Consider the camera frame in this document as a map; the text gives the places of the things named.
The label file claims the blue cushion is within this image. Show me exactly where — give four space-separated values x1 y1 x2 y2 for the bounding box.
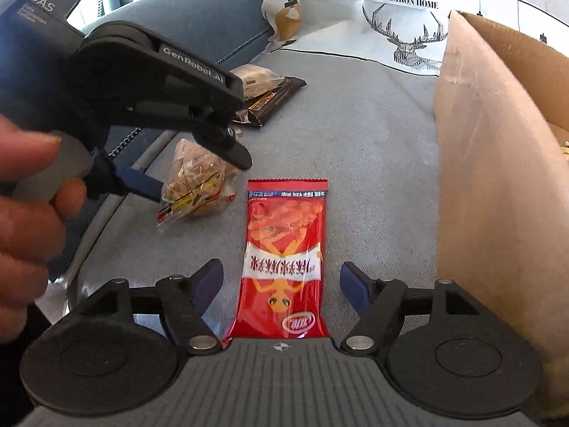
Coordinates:
82 0 275 174

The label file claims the black snack packet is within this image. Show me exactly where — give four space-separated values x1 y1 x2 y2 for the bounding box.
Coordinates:
231 77 307 129

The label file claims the brown cardboard box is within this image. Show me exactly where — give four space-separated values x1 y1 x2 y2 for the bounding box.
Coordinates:
433 9 569 427

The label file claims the clear bread packet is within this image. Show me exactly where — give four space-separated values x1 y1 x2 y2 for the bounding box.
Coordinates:
229 64 283 103

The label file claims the red snack packet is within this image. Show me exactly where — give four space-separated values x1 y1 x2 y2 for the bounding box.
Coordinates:
222 179 332 343

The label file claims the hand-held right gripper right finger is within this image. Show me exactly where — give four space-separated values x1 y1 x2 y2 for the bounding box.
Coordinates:
340 262 494 354

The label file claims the white deer print pillow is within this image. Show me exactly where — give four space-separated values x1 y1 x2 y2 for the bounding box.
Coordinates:
258 0 569 76

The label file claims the person's left hand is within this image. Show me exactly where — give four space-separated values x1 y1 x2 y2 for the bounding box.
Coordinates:
0 113 90 345

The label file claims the clear cracker packet yellow label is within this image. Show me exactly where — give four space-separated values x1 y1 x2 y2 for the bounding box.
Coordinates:
156 138 243 234

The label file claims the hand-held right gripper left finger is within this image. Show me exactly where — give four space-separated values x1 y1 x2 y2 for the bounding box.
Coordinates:
67 258 225 357

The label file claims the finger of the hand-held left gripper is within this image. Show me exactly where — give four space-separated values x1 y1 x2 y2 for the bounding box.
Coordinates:
86 149 163 203
191 113 254 173

